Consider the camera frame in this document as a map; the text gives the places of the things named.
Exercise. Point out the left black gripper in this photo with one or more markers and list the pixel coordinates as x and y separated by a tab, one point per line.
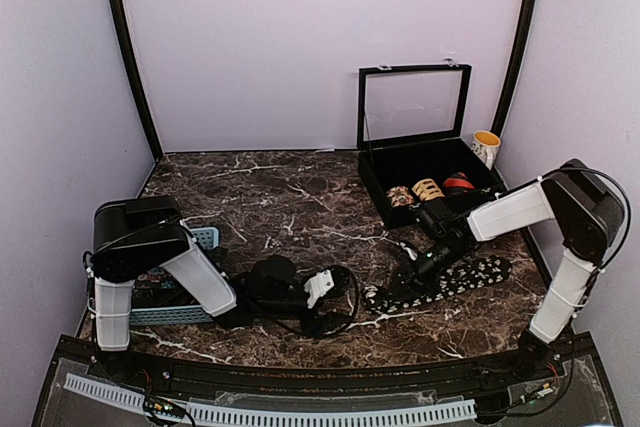
319	325

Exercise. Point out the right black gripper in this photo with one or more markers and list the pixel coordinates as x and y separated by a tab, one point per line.
410	281

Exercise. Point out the black white patterned tie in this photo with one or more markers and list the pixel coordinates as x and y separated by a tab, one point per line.
462	277

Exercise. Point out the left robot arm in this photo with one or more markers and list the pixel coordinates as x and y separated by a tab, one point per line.
147	266

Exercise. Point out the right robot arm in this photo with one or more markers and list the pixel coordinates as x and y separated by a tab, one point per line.
590	209

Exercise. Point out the brown floral rolled tie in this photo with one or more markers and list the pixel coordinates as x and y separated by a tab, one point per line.
400	196

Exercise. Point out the tan striped rolled tie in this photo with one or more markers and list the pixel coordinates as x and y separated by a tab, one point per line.
427	190

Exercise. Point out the red black rolled tie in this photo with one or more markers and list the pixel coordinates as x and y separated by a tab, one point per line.
458	182

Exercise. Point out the white yellow mug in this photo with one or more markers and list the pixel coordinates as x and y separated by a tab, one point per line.
485	145

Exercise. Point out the black glass-lid tie box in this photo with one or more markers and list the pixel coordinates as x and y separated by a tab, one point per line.
409	123

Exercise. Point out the light blue plastic basket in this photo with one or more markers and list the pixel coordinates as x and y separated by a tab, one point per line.
184	313

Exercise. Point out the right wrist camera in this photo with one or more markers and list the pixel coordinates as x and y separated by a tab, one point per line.
436	219

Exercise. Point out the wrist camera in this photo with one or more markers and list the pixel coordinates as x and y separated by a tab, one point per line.
436	219
272	277

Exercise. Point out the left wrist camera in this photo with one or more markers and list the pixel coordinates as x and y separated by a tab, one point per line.
272	277

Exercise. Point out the white slotted cable duct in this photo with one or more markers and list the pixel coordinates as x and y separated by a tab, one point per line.
241	409

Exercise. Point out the black front rail base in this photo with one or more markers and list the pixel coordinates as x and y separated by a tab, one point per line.
181	373

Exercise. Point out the right black frame post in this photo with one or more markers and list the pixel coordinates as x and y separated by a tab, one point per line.
516	58

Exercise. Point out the black frame post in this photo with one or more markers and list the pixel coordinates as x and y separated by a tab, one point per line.
516	58
132	72

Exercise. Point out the left black frame post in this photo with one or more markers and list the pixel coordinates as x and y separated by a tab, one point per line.
132	72

